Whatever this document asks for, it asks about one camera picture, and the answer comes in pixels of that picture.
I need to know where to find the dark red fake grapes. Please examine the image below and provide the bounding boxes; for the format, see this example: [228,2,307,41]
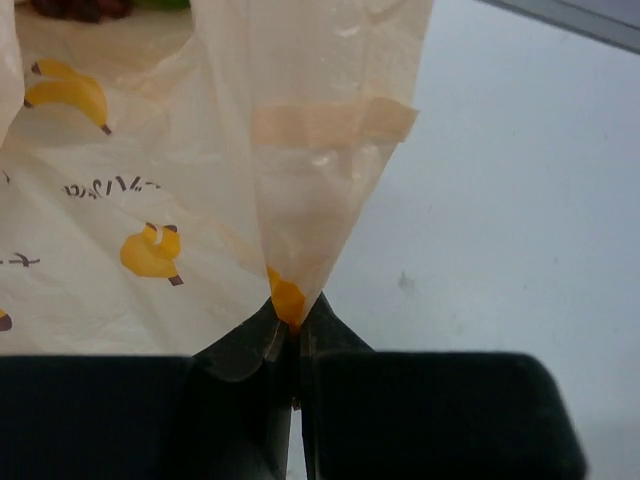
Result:
[30,0,134,23]

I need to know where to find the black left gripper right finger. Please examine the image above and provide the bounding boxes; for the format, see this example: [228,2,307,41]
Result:
[299,297,588,479]

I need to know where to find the green fake fruit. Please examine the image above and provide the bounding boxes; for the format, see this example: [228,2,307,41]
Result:
[135,0,191,12]

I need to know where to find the banana print plastic bag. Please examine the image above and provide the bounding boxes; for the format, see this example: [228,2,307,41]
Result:
[1,1,432,355]

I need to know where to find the aluminium table edge rail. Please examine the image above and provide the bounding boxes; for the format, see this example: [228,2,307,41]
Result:
[484,0,640,54]

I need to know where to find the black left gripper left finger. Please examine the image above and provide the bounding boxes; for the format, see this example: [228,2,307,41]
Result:
[1,305,291,479]

